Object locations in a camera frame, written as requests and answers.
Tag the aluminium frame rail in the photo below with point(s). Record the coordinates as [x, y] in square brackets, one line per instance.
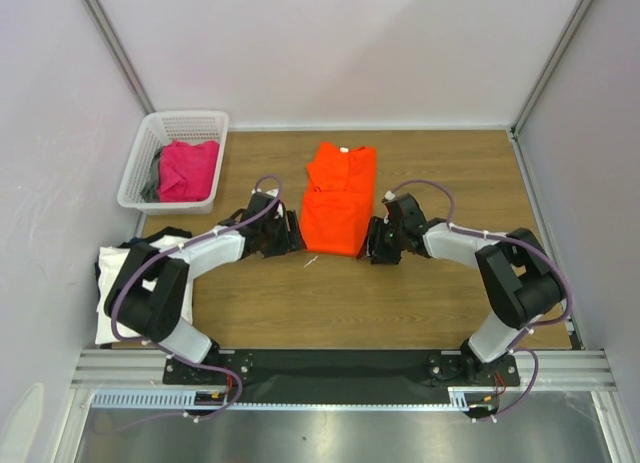
[137, 368]

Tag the small white scrap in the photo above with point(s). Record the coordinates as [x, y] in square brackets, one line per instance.
[311, 261]

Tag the orange t shirt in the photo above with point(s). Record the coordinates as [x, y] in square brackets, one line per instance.
[338, 202]

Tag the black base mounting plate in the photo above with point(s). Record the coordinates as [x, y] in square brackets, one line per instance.
[366, 371]

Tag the aluminium corner post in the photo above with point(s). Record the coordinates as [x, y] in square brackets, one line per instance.
[561, 46]
[117, 51]

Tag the pink t shirt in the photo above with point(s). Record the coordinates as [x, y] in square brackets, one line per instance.
[186, 171]

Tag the white cable duct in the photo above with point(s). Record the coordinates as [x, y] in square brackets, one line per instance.
[207, 401]

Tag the grey t shirt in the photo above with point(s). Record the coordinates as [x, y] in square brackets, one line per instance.
[149, 191]

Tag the right aluminium corner post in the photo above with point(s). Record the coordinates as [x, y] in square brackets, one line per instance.
[561, 46]

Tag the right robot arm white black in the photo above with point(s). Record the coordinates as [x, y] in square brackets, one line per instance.
[521, 283]

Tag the left aluminium corner post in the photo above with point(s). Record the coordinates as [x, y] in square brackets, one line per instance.
[117, 51]

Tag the folded white t shirt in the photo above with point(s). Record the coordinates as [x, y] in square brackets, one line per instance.
[104, 334]

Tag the white plastic laundry basket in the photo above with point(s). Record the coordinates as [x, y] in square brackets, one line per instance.
[156, 131]

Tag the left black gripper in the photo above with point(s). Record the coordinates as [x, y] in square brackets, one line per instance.
[296, 242]

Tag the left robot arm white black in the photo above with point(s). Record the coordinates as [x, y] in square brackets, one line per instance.
[148, 292]

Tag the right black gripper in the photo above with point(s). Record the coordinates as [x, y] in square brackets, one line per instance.
[378, 239]

